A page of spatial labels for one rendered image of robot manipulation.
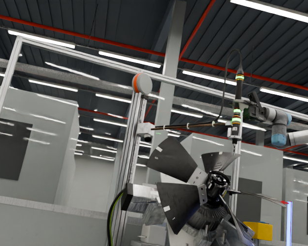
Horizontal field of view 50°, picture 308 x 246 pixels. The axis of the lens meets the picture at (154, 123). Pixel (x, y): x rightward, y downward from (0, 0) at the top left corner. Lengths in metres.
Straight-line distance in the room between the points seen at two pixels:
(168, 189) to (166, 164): 0.26
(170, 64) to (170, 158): 4.92
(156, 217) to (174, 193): 0.20
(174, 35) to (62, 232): 5.28
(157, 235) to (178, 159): 0.58
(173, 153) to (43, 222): 0.94
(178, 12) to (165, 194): 5.96
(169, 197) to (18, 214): 1.06
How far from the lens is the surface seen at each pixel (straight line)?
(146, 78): 2.29
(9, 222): 2.19
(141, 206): 1.64
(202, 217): 1.67
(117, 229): 2.07
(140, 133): 2.10
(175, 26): 6.96
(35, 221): 2.19
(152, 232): 2.07
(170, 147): 1.71
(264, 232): 2.07
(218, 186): 1.59
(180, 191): 1.49
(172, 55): 6.61
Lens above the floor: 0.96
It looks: 17 degrees up
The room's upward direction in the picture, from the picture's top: 9 degrees clockwise
